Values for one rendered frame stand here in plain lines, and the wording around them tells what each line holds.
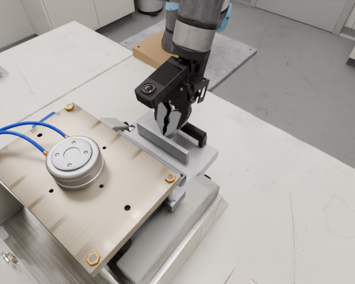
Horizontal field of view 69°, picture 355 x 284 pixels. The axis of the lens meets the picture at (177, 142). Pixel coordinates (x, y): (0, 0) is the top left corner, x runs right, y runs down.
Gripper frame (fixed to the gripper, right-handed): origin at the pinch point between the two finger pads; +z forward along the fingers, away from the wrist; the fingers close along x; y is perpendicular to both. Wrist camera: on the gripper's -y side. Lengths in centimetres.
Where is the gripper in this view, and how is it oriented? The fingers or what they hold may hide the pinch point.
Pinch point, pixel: (164, 136)
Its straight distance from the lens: 59.5
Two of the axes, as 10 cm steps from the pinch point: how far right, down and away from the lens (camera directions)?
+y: 5.9, -3.6, 7.3
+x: -7.8, -4.8, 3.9
